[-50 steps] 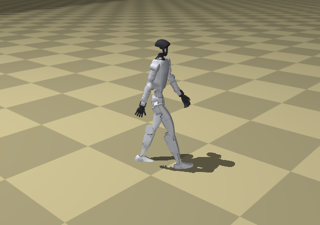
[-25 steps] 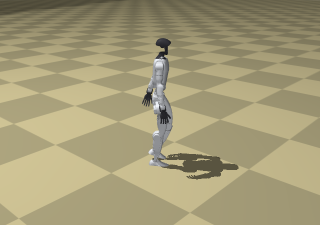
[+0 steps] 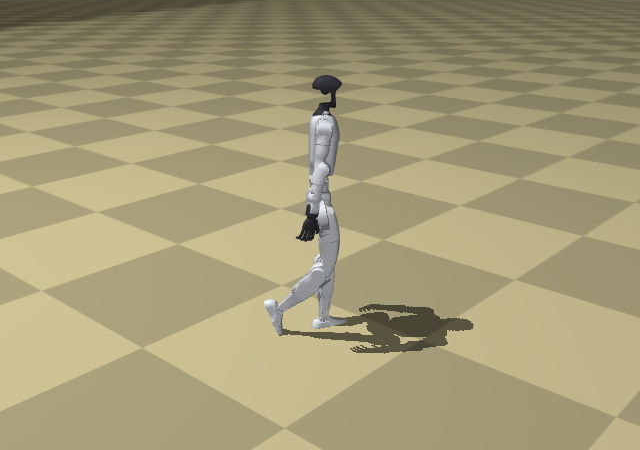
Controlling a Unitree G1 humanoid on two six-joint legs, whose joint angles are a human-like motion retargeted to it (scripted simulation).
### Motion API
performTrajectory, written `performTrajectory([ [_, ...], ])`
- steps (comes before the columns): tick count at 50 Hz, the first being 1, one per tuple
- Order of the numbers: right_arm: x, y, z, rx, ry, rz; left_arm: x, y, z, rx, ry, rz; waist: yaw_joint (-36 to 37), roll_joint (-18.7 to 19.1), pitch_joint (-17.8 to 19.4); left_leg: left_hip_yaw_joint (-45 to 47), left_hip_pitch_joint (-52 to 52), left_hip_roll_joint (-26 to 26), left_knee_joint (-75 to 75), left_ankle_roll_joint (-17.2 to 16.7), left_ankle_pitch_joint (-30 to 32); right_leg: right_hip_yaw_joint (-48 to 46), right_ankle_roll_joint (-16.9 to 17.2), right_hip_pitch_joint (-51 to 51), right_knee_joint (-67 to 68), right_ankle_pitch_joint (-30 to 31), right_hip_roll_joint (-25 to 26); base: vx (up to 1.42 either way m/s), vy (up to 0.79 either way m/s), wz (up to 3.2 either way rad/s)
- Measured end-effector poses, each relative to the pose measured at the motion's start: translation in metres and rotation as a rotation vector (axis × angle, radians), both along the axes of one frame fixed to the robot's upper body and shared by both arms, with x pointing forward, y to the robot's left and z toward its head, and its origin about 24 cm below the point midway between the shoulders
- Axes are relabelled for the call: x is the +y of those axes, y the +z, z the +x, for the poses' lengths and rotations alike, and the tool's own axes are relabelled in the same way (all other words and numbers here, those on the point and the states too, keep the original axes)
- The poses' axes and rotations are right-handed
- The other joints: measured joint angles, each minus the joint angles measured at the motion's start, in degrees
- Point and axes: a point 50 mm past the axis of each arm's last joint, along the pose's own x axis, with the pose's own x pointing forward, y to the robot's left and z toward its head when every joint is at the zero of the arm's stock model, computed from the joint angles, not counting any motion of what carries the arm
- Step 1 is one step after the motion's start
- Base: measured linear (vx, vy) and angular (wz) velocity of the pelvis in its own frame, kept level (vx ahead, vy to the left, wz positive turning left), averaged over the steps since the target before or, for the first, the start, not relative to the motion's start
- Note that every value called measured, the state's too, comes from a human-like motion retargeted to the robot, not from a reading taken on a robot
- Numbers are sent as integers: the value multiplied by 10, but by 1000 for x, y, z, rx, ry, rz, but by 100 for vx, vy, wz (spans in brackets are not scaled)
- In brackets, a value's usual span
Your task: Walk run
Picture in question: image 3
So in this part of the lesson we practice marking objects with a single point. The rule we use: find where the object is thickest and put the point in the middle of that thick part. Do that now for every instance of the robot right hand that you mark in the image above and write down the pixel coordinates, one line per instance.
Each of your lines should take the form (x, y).
(309, 225)

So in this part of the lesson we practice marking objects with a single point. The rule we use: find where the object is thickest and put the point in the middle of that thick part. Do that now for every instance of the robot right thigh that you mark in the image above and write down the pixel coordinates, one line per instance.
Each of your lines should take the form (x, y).
(329, 239)

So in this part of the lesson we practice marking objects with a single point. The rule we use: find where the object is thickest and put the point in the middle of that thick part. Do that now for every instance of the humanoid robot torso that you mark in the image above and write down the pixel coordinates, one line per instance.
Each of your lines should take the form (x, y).
(330, 159)

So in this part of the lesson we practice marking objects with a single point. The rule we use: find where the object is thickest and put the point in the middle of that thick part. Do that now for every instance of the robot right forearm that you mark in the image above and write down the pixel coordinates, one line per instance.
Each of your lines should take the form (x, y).
(316, 190)

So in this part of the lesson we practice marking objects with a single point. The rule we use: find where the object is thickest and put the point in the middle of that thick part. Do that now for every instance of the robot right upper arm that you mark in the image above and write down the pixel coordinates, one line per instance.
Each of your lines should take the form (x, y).
(324, 133)

